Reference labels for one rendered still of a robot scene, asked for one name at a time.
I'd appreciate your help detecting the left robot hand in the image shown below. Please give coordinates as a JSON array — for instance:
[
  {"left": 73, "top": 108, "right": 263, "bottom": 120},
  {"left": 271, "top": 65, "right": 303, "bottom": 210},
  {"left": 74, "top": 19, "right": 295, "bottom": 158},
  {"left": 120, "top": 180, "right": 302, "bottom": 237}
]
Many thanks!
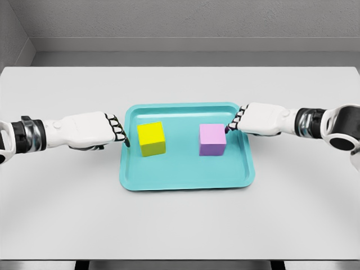
[{"left": 63, "top": 111, "right": 132, "bottom": 151}]

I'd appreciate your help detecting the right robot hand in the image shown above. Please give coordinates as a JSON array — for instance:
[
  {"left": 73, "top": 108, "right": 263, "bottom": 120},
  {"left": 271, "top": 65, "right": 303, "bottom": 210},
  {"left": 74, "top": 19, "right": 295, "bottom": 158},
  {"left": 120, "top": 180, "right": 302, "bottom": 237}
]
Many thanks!
[{"left": 224, "top": 102, "right": 283, "bottom": 137}]

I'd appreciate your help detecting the pink purple cube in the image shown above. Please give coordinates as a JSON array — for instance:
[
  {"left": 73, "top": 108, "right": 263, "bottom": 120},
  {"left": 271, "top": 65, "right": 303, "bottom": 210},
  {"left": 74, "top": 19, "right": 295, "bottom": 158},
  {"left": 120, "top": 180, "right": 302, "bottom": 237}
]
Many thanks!
[{"left": 199, "top": 123, "right": 227, "bottom": 157}]

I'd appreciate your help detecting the yellow cube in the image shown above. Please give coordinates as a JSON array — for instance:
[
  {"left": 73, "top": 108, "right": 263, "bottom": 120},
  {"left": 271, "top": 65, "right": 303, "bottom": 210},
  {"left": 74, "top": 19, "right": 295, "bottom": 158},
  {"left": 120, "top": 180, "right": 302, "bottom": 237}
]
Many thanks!
[{"left": 136, "top": 121, "right": 167, "bottom": 158}]

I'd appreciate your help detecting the teal plastic tray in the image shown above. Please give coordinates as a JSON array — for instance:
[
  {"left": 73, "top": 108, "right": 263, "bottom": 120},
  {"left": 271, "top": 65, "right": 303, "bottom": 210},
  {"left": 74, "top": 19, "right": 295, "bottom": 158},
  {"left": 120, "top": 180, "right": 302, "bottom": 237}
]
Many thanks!
[{"left": 119, "top": 101, "right": 256, "bottom": 192}]

